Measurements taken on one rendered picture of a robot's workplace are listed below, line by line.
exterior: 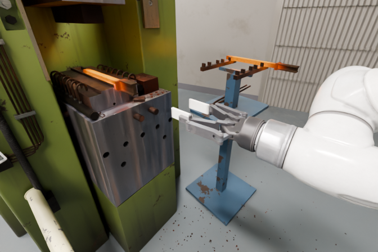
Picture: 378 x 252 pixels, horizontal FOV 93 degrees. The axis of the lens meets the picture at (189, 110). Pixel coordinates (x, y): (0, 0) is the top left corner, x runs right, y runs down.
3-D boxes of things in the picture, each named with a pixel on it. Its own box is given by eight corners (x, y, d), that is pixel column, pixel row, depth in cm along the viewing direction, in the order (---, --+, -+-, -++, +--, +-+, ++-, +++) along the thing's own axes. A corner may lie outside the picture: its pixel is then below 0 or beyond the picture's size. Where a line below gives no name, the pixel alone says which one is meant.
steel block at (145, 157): (174, 161, 106) (171, 91, 86) (116, 207, 80) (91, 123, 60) (122, 128, 138) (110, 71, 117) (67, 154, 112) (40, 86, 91)
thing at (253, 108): (268, 107, 113) (269, 104, 112) (232, 132, 88) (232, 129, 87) (229, 94, 132) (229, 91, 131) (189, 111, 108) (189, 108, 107)
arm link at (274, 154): (289, 153, 41) (262, 143, 44) (300, 119, 37) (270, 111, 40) (277, 178, 35) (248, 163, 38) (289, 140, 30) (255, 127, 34)
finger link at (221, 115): (236, 120, 42) (241, 118, 42) (208, 102, 50) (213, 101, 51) (234, 133, 43) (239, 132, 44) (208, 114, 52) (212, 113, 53)
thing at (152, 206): (177, 211, 128) (174, 161, 106) (131, 260, 102) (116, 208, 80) (131, 172, 159) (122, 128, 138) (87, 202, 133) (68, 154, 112)
